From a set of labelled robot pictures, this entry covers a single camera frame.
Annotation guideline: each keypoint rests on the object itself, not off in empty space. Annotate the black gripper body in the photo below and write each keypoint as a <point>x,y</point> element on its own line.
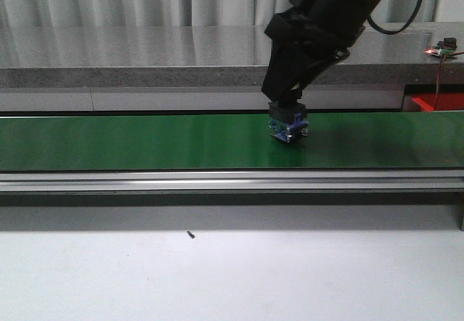
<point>334,27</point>

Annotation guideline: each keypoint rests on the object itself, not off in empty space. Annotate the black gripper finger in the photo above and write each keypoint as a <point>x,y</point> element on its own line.
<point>284,73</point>
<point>307,65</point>

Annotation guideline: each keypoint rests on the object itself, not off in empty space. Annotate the yellow mushroom push button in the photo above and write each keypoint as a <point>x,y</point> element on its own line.
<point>288,117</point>

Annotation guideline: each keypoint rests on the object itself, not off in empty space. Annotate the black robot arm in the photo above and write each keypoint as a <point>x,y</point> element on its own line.
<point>307,5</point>

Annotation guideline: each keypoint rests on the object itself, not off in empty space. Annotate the green conveyor belt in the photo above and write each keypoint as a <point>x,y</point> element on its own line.
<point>230,141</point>

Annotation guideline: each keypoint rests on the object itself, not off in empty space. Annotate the small green circuit board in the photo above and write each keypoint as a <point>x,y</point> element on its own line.
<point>444,49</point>

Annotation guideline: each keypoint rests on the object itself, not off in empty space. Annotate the red plastic bin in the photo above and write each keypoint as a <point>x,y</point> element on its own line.
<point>429,102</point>

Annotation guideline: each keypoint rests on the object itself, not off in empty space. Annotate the aluminium conveyor frame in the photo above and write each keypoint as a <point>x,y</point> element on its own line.
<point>192,201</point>

